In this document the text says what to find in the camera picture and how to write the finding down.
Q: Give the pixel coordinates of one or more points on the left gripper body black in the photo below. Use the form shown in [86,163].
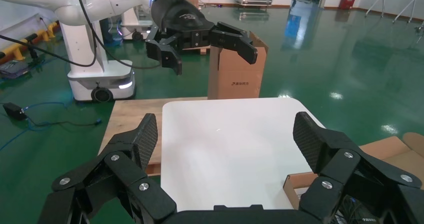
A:
[179,17]

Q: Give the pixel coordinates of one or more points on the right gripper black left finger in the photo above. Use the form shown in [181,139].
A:
[132,182]

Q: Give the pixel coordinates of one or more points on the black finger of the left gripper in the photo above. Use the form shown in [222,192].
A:
[232,38]
[165,53]

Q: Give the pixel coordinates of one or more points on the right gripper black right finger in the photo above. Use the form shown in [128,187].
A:
[334,169]

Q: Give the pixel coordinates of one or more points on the cardboard storage box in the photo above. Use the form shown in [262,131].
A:
[387,148]

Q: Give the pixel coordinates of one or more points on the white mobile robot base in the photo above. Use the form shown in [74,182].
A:
[132,23]

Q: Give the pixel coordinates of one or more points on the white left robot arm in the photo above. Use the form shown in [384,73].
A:
[99,0]

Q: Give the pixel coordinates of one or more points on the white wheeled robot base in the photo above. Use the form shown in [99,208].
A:
[82,50]

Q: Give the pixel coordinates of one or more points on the tall cardboard box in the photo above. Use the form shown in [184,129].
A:
[232,76]

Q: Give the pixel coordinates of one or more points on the wooden pallet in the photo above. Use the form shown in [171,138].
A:
[203,50]

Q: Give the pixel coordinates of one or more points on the wooden side table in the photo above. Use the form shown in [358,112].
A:
[132,116]

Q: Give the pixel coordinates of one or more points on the red bin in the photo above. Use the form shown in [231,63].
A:
[347,3]

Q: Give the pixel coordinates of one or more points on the small black stand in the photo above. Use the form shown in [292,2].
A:
[32,52]

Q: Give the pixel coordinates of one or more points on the black power brick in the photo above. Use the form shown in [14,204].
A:
[13,111]

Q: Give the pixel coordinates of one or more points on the yellow black floor barrier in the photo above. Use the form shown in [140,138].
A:
[15,50]

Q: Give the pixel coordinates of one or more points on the dark flat bag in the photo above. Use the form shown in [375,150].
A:
[13,69]

